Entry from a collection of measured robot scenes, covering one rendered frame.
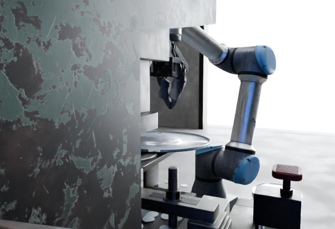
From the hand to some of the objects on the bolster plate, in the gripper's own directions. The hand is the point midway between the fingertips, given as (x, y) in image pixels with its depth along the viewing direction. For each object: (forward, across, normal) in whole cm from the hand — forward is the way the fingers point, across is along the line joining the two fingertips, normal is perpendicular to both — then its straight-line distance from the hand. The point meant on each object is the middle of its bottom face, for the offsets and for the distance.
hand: (171, 104), depth 87 cm
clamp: (+17, +18, -36) cm, 44 cm away
